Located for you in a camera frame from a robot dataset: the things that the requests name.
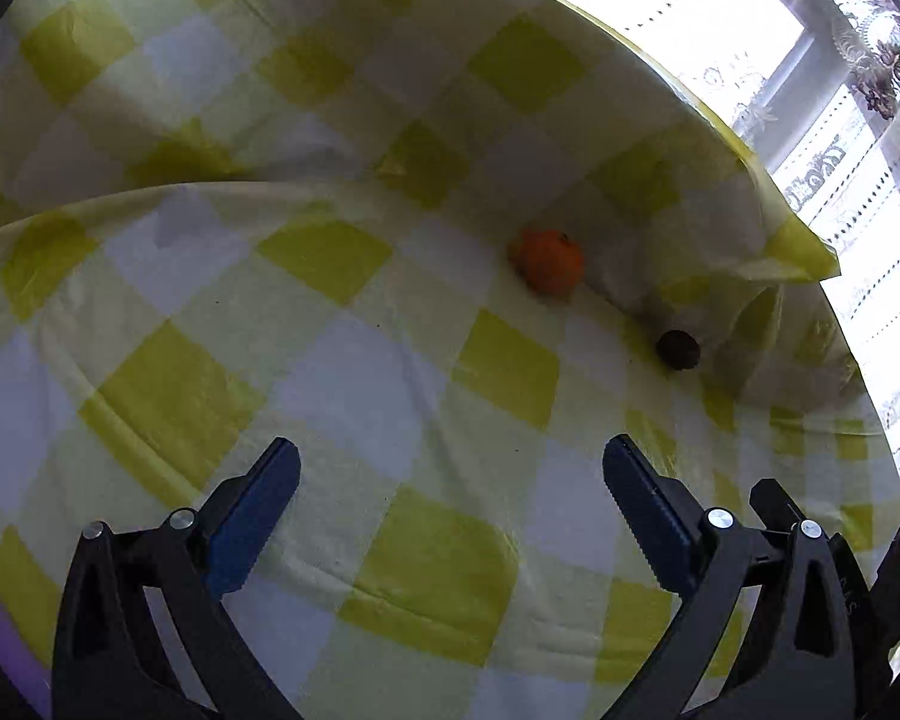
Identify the white purple cardboard box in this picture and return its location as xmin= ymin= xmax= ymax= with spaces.
xmin=0 ymin=601 xmax=52 ymax=718

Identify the small dark wrinkled fruit right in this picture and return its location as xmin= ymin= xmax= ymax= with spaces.
xmin=653 ymin=328 xmax=701 ymax=371

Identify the orange tangerine with stem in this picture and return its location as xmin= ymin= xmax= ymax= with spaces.
xmin=507 ymin=227 xmax=585 ymax=298

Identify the yellow white checkered tablecloth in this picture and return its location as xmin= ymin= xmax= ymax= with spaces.
xmin=0 ymin=0 xmax=900 ymax=718

